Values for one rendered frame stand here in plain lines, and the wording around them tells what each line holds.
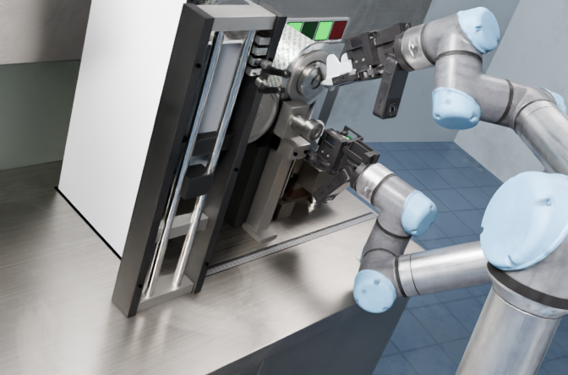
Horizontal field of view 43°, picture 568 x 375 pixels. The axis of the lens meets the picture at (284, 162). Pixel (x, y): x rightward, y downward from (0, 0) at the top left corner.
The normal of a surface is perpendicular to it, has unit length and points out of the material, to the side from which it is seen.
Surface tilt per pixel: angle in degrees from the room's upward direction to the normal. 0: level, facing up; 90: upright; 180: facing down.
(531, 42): 90
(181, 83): 90
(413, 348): 0
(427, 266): 56
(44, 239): 0
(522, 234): 83
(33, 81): 90
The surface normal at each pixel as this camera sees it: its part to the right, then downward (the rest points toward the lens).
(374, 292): -0.25, 0.40
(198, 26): -0.69, 0.15
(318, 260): 0.29, -0.83
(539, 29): -0.83, 0.02
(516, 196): -0.91, -0.33
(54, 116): 0.66, 0.53
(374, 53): 0.70, -0.14
